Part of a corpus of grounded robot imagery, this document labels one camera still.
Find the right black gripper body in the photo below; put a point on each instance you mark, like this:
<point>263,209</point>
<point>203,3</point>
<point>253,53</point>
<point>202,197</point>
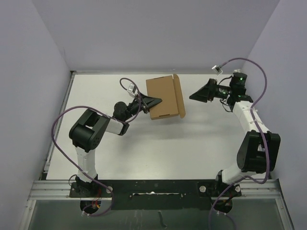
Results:
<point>221,91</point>

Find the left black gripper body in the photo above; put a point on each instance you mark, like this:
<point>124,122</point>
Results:
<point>133,108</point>

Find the brown cardboard box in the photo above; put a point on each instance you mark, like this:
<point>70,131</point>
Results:
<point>168,89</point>

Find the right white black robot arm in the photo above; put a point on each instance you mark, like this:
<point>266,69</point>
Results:
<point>257,155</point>

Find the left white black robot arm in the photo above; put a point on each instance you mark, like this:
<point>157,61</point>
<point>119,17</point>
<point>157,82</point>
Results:
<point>87,133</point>

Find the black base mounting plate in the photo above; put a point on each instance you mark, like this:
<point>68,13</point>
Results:
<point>154,194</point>

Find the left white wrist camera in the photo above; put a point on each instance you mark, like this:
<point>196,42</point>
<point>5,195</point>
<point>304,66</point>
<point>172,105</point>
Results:
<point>132,89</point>

